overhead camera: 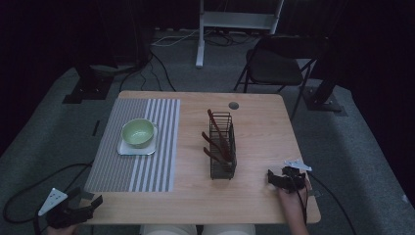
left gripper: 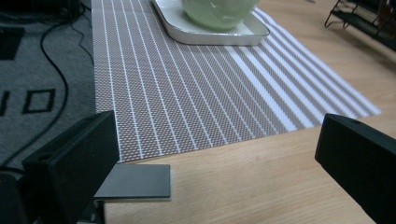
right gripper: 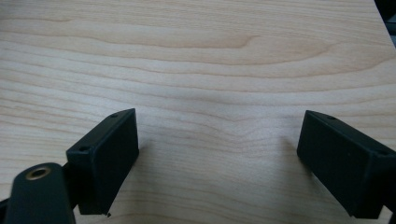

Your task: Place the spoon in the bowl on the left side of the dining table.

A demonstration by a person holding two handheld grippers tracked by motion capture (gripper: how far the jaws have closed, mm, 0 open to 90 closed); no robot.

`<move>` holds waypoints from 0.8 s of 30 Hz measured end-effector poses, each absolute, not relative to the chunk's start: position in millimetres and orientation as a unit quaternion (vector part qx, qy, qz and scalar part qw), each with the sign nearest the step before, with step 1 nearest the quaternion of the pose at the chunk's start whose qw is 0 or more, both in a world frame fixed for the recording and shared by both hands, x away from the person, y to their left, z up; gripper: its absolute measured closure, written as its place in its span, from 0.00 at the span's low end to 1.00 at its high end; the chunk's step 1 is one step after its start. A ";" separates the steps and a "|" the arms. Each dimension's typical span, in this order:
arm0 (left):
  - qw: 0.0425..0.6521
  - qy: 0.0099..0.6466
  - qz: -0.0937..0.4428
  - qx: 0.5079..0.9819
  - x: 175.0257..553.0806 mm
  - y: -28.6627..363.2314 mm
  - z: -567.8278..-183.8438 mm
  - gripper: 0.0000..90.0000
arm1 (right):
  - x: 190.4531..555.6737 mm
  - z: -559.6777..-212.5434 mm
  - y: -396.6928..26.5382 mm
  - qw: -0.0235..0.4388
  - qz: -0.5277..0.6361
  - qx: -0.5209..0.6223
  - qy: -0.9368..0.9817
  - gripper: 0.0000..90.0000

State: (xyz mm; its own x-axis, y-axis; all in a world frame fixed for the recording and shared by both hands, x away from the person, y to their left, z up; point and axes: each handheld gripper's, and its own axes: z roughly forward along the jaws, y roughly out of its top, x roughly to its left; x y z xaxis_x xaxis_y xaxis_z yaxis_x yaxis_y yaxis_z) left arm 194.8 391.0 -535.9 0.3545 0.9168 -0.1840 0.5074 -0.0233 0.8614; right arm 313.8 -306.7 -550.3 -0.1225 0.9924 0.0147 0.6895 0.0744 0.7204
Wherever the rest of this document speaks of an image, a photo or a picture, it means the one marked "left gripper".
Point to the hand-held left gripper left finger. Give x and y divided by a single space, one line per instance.
74 161

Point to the dark grey flat plate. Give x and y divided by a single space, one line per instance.
137 182

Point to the white rectangular tray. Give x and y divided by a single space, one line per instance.
218 35

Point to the striped woven placemat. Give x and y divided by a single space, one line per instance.
193 93

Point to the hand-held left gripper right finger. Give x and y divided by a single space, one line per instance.
358 152

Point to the pale green bowl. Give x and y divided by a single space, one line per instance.
218 14

